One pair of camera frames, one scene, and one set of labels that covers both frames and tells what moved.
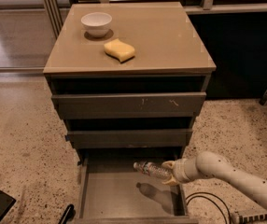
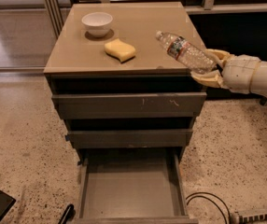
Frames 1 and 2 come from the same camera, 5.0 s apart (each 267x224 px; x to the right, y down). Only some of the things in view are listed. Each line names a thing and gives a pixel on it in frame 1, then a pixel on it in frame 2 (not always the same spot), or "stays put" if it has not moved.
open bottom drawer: x=113 y=191 stays put
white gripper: x=179 y=171 → x=240 y=73
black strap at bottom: x=68 y=215 stays put
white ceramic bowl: x=96 y=23 stays put
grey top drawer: x=123 y=105 stays put
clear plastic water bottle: x=151 y=169 → x=187 y=52
